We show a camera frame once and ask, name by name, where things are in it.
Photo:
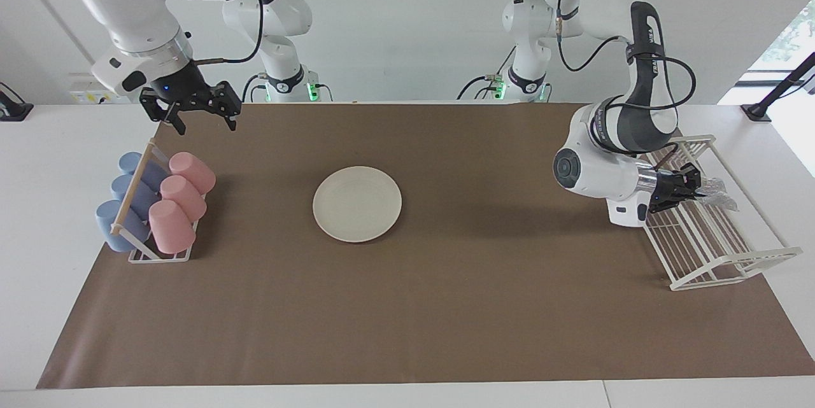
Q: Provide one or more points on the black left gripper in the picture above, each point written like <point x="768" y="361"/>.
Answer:
<point x="672" y="188"/>

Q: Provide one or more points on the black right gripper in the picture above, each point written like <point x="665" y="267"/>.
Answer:
<point x="184" y="93"/>

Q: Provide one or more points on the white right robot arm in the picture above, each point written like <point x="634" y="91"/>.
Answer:
<point x="127" y="0"/>

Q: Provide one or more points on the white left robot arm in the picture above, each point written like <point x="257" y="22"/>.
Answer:
<point x="598" y="172"/>

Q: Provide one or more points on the white round plate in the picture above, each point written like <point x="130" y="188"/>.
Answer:
<point x="357" y="204"/>

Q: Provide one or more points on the pink plastic cup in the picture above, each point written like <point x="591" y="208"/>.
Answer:
<point x="183" y="198"/>
<point x="192" y="171"/>
<point x="170" y="226"/>

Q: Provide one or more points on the blue plastic cup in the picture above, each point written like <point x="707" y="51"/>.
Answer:
<point x="130" y="163"/>
<point x="124" y="190"/>
<point x="111" y="226"/>

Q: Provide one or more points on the cup holder with wooden rod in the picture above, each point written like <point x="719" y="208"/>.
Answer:
<point x="134" y="185"/>

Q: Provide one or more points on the window with greenery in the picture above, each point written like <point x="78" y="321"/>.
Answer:
<point x="799" y="32"/>

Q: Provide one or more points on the brown table mat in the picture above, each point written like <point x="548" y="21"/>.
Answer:
<point x="446" y="306"/>

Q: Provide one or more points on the black clamp mount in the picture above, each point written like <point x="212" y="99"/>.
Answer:
<point x="13" y="109"/>

